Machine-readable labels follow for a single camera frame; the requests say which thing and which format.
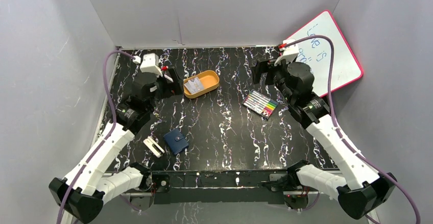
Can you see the pack of coloured markers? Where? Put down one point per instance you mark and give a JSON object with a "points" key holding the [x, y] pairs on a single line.
{"points": [[260, 104]]}

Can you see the orange oval tray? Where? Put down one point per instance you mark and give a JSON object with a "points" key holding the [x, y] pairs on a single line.
{"points": [[210, 81]]}

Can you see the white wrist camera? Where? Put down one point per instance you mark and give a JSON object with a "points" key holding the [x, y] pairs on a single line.
{"points": [[288, 52], [148, 63]]}

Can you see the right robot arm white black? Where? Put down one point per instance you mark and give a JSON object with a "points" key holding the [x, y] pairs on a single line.
{"points": [[360, 188]]}

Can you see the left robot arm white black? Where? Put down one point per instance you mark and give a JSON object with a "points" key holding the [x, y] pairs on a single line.
{"points": [[84, 191]]}

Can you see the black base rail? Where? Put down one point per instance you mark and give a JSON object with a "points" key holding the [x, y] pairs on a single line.
{"points": [[228, 186]]}

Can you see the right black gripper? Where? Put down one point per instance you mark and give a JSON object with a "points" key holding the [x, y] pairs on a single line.
{"points": [[260, 67]]}

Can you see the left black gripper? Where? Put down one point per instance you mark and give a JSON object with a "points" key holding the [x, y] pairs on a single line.
{"points": [[167, 85]]}

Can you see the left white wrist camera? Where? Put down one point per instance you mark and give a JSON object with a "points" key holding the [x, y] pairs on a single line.
{"points": [[148, 63]]}

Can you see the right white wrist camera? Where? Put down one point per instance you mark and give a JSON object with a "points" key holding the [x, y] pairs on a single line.
{"points": [[288, 52]]}

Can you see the blue leather card holder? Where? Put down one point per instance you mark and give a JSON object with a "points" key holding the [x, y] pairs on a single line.
{"points": [[176, 141]]}

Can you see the white eraser block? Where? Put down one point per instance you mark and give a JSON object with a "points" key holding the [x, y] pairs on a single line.
{"points": [[154, 147]]}

